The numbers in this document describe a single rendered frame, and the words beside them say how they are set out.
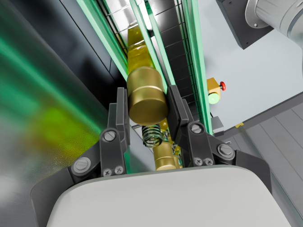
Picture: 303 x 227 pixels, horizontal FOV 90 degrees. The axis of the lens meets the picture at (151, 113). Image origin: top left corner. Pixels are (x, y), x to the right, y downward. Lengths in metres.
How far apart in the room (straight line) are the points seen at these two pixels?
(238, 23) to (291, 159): 2.23
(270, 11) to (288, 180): 2.27
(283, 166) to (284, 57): 1.86
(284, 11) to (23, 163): 0.70
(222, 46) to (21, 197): 0.84
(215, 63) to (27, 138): 0.82
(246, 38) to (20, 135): 0.81
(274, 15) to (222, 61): 0.31
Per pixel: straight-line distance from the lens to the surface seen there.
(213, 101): 0.64
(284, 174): 2.72
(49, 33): 0.42
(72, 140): 0.27
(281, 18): 0.66
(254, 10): 0.77
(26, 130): 0.23
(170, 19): 0.40
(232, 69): 0.96
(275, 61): 1.10
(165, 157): 0.26
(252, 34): 0.84
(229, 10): 0.73
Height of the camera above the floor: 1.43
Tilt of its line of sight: 42 degrees down
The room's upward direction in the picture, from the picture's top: 171 degrees clockwise
